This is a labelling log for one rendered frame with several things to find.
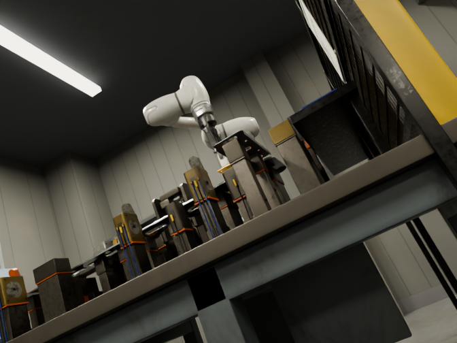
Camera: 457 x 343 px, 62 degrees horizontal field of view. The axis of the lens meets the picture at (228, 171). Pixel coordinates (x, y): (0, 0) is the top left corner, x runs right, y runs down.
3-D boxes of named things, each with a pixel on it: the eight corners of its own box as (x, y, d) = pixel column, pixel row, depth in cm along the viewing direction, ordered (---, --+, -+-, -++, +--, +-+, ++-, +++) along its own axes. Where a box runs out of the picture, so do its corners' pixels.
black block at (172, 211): (185, 286, 124) (158, 206, 134) (200, 284, 133) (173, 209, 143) (199, 280, 123) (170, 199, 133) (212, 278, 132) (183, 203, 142)
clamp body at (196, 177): (214, 270, 117) (177, 173, 129) (229, 269, 127) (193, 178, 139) (232, 262, 115) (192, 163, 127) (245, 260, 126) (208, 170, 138)
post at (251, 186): (262, 237, 100) (221, 145, 110) (267, 238, 104) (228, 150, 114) (278, 229, 98) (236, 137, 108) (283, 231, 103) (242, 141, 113)
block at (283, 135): (315, 226, 118) (266, 130, 130) (319, 227, 125) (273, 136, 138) (338, 214, 116) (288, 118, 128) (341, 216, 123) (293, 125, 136)
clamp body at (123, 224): (132, 312, 129) (105, 218, 141) (152, 307, 139) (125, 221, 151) (147, 304, 127) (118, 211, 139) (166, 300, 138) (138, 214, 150)
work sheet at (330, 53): (336, 56, 121) (294, -12, 132) (344, 84, 142) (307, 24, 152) (341, 52, 121) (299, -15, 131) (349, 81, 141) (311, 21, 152)
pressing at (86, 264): (4, 305, 170) (3, 301, 171) (45, 299, 190) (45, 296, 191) (272, 156, 133) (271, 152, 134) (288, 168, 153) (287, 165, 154)
